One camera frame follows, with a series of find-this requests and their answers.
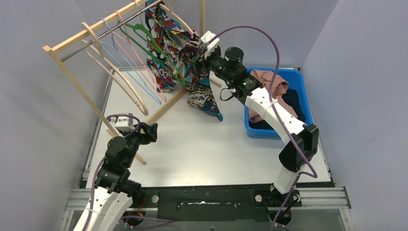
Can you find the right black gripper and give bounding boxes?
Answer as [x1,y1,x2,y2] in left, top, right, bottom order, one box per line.
[188,46,234,82]

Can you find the colourful comic print shorts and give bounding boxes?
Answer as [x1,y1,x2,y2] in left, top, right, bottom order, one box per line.
[145,4,223,121]

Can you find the beige wooden hanger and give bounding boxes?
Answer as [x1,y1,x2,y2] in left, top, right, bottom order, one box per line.
[81,22,149,116]

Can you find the dusty pink shorts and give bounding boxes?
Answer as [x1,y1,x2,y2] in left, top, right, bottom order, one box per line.
[250,69,294,116]

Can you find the navy blue shorts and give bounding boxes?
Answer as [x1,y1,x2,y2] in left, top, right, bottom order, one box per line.
[248,89,306,130]

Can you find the green plastic hanger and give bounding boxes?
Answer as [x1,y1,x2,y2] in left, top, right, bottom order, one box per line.
[119,23,188,92]

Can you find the pink wire hanger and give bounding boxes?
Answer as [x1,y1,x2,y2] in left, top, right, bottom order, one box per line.
[114,10,167,103]

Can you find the light blue wire hanger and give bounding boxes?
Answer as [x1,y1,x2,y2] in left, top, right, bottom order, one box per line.
[101,18,166,105]

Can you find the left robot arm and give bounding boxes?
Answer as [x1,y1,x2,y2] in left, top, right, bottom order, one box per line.
[74,122,158,231]

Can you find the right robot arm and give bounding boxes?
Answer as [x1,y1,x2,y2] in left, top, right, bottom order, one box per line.
[191,47,319,205]

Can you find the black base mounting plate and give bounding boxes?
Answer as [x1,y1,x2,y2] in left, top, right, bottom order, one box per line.
[123,184,302,222]

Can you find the blue plastic bin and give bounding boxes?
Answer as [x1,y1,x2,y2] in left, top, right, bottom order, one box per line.
[244,69,313,140]

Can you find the metal hanging rod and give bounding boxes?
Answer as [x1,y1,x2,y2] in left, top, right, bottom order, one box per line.
[53,0,162,62]

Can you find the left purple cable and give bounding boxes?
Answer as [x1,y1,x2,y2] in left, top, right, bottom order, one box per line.
[81,114,141,231]

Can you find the purple cable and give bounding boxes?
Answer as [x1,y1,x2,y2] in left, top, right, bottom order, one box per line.
[81,114,141,231]
[204,25,318,231]

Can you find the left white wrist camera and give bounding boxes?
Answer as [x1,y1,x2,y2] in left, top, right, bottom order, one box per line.
[110,113,134,132]

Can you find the aluminium table frame rail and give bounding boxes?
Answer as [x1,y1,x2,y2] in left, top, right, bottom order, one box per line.
[57,73,112,231]

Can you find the wooden clothes rack frame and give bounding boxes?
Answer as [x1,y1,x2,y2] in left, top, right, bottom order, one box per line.
[42,0,222,166]

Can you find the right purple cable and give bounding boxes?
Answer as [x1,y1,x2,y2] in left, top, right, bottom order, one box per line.
[204,25,318,231]

